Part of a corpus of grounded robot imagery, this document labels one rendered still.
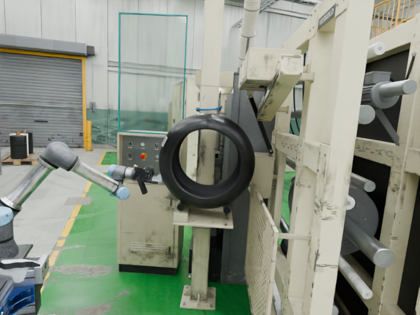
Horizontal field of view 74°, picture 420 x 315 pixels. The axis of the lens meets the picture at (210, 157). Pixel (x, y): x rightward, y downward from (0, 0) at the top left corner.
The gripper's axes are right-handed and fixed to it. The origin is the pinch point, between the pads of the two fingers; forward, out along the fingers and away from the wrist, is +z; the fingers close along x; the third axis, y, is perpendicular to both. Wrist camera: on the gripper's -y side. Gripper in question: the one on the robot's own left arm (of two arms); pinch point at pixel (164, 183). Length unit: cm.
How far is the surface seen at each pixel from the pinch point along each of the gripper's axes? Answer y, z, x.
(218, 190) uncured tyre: -2.3, 34.7, 15.5
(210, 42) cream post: 94, 11, 28
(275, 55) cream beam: 80, 47, -34
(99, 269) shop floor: -110, -57, 63
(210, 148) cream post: 23.4, 23.8, 28.1
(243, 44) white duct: 107, 34, 71
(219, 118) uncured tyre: 46, 27, -9
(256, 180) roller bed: 8, 60, 21
